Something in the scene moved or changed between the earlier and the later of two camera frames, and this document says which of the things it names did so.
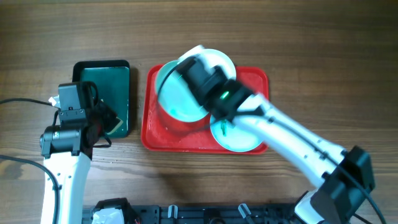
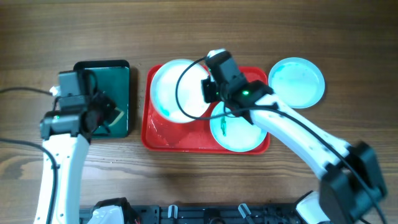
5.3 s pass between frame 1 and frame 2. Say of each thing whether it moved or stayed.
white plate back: moved
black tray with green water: stayed
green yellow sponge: moved
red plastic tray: stayed
